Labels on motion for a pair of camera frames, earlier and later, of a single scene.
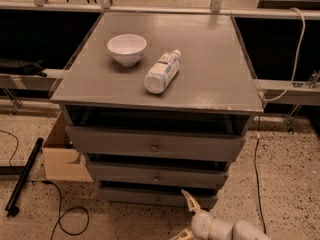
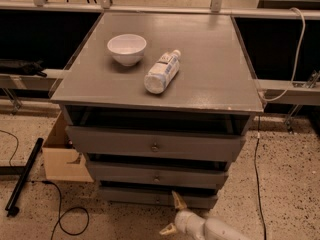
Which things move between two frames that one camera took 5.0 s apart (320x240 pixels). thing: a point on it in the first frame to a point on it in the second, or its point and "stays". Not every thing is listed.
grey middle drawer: x=192 y=173 stays
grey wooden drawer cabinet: x=157 y=103 stays
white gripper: x=201 y=223 to x=182 y=221
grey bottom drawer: x=157 y=198 stays
